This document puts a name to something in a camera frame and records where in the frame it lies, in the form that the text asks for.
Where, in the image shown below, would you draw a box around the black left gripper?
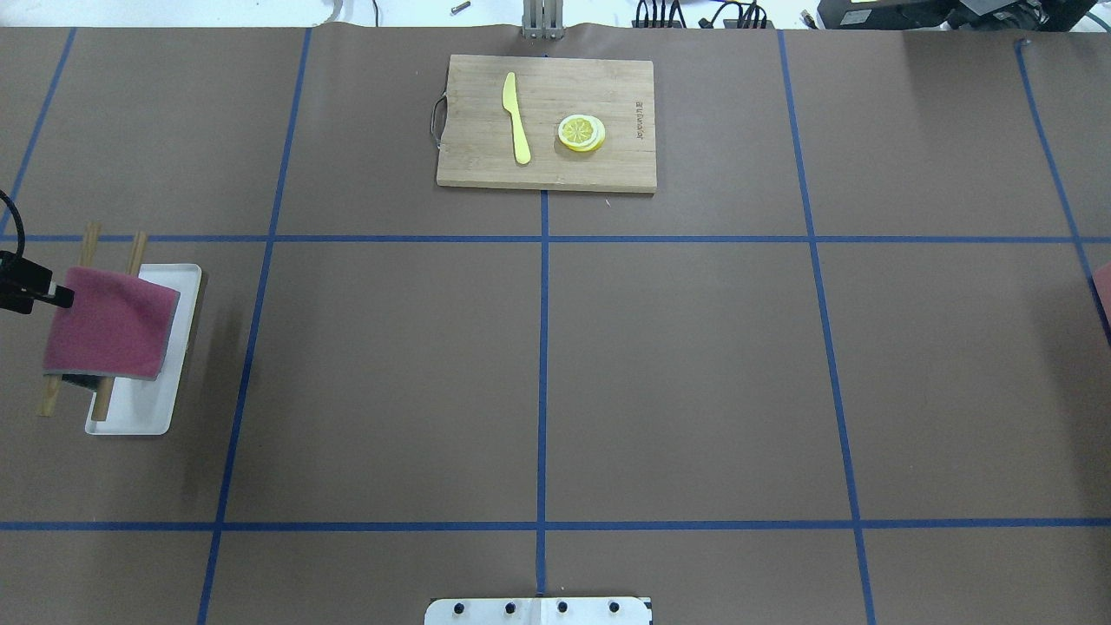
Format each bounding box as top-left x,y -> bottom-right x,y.
1,252 -> 73,315

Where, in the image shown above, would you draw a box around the pink microfiber cloth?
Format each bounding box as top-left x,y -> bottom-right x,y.
43,266 -> 174,377

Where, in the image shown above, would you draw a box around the left wooden rack rod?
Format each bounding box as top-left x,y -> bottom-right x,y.
38,221 -> 101,417

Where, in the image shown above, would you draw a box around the wooden rack rod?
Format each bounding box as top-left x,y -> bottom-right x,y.
38,221 -> 101,417
91,231 -> 149,423

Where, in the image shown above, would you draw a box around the right wooden rack rod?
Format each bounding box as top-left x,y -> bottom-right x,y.
91,231 -> 149,423

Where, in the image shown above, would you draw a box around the white plastic tray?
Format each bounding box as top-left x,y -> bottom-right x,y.
84,264 -> 206,437

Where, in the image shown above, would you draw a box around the wooden cutting board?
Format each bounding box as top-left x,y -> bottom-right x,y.
436,53 -> 658,194

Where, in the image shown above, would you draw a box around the yellow plastic knife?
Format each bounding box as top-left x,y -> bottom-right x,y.
501,71 -> 532,167

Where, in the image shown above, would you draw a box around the lemon slice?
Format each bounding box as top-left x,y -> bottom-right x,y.
556,114 -> 607,153

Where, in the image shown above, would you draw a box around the metal mounting plate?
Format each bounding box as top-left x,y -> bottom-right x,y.
424,596 -> 654,624

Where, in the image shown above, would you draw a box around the black device at back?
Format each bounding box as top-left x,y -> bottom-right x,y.
817,1 -> 1099,32

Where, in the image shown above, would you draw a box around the pink plastic bin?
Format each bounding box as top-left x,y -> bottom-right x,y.
1092,262 -> 1111,325

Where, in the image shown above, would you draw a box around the metal bracket post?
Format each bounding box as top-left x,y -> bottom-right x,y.
521,0 -> 565,41

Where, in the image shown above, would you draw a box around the black cables at back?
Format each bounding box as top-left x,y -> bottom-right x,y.
632,0 -> 775,30

